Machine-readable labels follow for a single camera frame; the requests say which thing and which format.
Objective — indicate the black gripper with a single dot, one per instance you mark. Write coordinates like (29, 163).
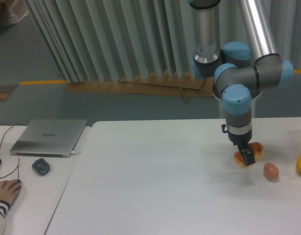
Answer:
(240, 136)

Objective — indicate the white laptop cable plug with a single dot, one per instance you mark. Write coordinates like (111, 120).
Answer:
(75, 153)

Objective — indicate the brown egg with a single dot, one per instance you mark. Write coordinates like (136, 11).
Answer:
(271, 171)

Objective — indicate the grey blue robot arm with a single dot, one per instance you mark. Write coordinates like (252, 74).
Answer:
(240, 71)

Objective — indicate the person's hand on mouse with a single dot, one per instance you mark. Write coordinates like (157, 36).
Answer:
(9, 190)

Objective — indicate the black earbuds case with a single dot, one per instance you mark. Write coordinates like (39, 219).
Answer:
(41, 167)

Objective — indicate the orange bread loaf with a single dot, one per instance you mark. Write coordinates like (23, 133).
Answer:
(257, 149)

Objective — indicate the silver closed laptop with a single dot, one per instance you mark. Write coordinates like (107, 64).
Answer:
(49, 137)

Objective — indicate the grey folding partition screen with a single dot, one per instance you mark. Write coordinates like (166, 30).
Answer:
(112, 39)

